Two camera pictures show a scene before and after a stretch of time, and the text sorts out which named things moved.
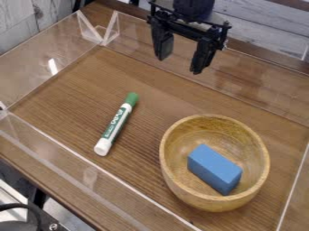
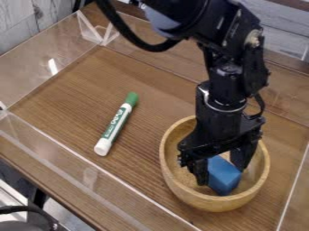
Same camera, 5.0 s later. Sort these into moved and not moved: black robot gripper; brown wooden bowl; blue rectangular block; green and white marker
Moved: black robot gripper
Not moved: brown wooden bowl; green and white marker; blue rectangular block
